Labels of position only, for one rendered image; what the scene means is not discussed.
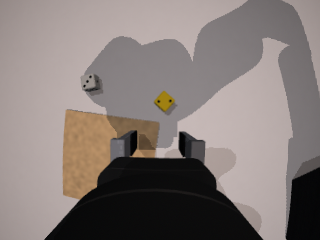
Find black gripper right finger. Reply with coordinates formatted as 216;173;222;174
178;132;206;164

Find white die with black pips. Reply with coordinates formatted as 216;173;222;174
80;73;101;92

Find tan square mat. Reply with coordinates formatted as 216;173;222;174
63;110;159;199

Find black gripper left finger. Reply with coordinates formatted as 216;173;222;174
110;130;137;162

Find yellow die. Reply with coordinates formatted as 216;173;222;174
154;91;175;112

